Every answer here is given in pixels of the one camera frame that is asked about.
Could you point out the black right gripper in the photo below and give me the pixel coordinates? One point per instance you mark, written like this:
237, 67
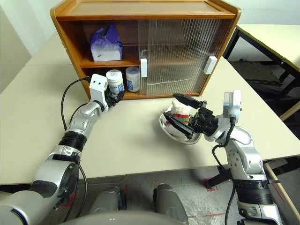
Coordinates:
205, 120

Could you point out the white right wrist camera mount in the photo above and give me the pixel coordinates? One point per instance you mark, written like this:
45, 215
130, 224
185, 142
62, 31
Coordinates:
232, 103

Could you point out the white bowl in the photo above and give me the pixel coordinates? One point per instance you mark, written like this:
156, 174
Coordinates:
168, 134

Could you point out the white jar with blue label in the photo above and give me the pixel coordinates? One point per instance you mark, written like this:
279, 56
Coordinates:
132, 79
114, 80

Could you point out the light wooden bar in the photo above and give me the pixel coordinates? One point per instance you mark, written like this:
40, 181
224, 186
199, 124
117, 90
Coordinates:
281, 189

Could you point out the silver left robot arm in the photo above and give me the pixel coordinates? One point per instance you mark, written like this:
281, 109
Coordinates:
82, 117

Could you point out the white knitted toy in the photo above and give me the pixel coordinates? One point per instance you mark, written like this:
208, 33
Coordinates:
179, 109

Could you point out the brown wooden cabinet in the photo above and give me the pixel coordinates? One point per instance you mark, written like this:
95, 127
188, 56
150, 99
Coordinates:
145, 10

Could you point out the beige table with black frame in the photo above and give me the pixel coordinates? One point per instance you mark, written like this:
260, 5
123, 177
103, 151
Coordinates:
269, 37

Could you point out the ribbed clear sliding door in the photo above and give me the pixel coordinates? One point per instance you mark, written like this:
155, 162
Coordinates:
199, 42
142, 35

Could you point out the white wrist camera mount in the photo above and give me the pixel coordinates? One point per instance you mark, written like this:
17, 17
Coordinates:
97, 86
232, 103

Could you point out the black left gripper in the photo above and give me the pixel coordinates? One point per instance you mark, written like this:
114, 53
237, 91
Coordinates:
111, 99

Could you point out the black table leg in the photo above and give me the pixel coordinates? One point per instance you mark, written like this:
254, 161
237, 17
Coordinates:
219, 178

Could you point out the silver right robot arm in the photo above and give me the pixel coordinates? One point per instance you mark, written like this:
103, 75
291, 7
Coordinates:
246, 159

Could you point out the purple tissue pack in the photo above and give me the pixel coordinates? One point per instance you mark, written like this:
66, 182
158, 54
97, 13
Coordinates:
106, 49

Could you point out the grey rounded robot leg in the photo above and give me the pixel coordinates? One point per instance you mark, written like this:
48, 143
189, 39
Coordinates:
105, 199
168, 199

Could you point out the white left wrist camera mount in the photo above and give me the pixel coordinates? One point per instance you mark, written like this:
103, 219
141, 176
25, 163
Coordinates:
97, 86

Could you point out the grey robot torso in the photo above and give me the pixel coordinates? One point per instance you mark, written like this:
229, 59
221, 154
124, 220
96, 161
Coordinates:
112, 219

